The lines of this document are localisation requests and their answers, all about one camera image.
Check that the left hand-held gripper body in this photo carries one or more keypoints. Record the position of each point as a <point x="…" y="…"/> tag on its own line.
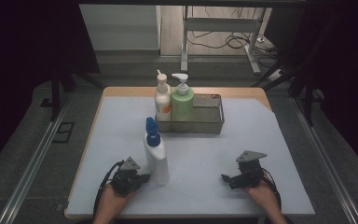
<point x="126" y="180"/>

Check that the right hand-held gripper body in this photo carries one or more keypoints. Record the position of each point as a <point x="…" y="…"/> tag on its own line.
<point x="251" y="174"/>

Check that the white bottle with blue pump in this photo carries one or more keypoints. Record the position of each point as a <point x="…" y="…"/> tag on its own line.
<point x="156" y="158"/>

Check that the metal mesh basket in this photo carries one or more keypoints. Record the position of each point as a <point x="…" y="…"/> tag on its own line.
<point x="208" y="115"/>

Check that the cream pump bottle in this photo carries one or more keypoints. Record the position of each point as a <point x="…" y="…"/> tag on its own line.
<point x="162" y="99"/>

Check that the green bottle with white pump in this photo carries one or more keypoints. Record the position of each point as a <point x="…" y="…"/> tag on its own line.
<point x="182" y="104"/>

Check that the person's right hand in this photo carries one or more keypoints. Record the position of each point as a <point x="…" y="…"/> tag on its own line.
<point x="262" y="196"/>

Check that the person's left hand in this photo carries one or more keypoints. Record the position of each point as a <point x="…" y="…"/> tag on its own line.
<point x="113" y="202"/>

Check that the pale blue table mat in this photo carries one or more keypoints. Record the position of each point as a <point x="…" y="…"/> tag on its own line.
<point x="199" y="155"/>

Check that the black metal stand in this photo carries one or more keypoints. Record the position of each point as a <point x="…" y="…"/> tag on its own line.
<point x="308" y="99"/>
<point x="55" y="93"/>

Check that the white power strip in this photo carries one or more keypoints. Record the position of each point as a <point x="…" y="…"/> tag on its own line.
<point x="276" y="75"/>

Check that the dark curtain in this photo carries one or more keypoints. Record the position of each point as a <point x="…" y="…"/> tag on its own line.
<point x="348" y="77"/>
<point x="28" y="62"/>

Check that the aluminium floor rail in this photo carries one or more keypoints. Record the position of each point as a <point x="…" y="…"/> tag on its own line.
<point x="326" y="161"/>
<point x="34" y="161"/>

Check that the black floor bracket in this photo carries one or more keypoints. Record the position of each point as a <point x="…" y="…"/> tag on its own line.
<point x="63" y="132"/>

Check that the white metal desk frame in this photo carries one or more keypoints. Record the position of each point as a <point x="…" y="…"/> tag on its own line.
<point x="219" y="24"/>

